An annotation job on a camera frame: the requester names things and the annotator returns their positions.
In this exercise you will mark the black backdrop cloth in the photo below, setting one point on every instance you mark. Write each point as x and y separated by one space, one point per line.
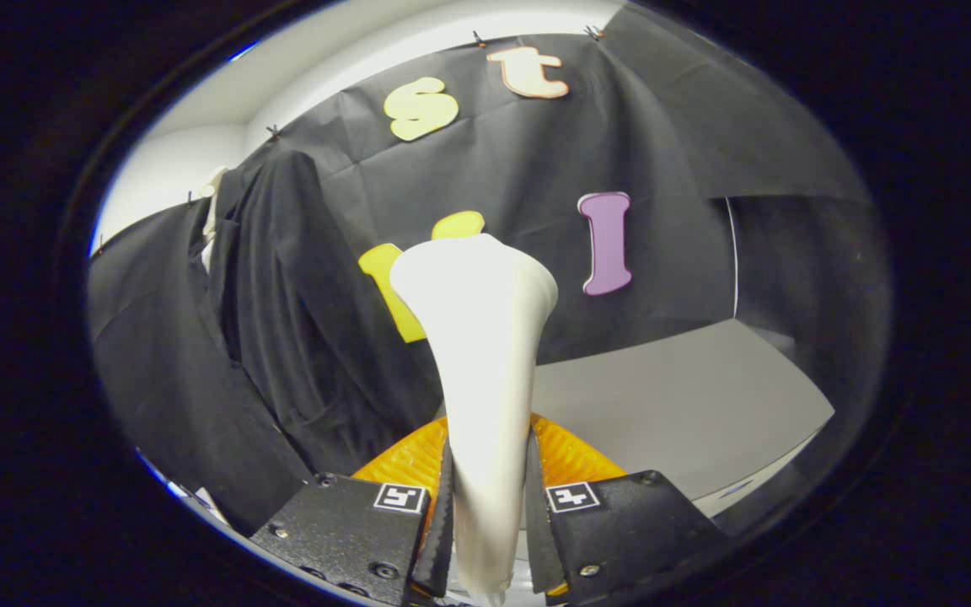
662 126

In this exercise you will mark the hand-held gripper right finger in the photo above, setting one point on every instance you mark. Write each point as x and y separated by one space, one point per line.
629 531

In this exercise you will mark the white garment steamer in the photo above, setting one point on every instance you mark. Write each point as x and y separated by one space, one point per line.
485 354

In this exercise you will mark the black suit jacket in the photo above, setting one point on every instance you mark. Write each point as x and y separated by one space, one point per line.
300 337

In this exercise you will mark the white shirt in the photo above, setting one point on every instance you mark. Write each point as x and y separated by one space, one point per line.
213 211

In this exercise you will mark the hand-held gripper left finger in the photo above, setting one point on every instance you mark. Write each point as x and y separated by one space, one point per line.
342 531

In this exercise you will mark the beige cabinet with grey top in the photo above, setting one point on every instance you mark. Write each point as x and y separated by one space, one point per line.
679 396

